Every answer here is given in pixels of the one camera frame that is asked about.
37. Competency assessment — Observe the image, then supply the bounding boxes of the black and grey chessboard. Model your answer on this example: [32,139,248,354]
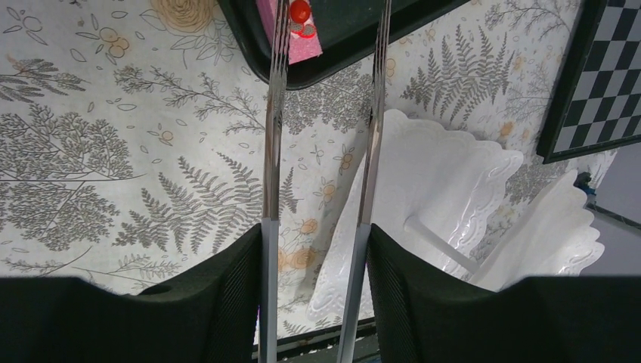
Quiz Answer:
[536,0,640,163]

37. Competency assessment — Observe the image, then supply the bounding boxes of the white three-tier dessert stand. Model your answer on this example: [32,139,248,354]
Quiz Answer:
[306,109,606,324]

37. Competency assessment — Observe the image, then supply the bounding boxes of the pink strawberry cake slice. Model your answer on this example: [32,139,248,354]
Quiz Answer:
[255,0,323,65]

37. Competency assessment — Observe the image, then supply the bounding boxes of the black serving tray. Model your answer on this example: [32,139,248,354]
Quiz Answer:
[219,0,466,90]

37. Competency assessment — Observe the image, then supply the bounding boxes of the silver serving tongs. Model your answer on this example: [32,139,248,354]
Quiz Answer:
[259,1,392,362]

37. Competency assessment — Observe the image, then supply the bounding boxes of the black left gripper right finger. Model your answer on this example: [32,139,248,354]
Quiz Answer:
[367,226,640,362]

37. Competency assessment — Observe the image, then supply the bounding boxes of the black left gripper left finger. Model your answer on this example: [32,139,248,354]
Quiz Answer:
[1,225,262,362]

